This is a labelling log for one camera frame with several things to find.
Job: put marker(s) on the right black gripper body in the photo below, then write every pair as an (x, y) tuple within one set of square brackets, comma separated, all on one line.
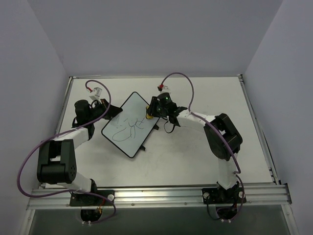
[(152, 109)]

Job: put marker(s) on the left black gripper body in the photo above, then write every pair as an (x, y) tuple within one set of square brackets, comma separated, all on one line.
[(106, 107)]

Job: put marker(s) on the yellow bone-shaped eraser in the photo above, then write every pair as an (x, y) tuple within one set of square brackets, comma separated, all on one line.
[(148, 113)]

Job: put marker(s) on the black framed whiteboard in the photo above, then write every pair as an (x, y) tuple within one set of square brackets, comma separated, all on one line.
[(130, 129)]

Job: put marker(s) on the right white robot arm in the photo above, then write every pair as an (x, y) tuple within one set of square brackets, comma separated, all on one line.
[(223, 137)]

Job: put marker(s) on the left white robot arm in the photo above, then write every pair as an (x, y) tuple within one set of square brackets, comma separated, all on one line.
[(57, 159)]

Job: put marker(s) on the whiteboard metal stand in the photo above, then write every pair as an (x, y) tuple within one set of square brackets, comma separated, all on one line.
[(142, 147)]

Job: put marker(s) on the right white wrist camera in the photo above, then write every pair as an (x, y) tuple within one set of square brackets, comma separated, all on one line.
[(163, 89)]

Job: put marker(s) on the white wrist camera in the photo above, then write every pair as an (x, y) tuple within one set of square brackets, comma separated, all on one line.
[(163, 89), (95, 94)]

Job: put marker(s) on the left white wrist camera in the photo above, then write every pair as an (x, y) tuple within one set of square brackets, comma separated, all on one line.
[(95, 94)]

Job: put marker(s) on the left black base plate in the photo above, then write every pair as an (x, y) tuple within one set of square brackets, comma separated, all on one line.
[(85, 200)]

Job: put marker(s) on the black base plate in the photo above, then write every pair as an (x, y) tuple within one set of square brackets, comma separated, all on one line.
[(85, 200), (222, 196)]

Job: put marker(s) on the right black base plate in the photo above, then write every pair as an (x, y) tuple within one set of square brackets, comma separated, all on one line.
[(222, 196)]

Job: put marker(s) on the right side aluminium rail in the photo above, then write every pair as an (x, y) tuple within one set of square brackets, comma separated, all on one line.
[(262, 139)]

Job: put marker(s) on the aluminium mounting rail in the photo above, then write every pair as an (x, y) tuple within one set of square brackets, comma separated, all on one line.
[(170, 197)]

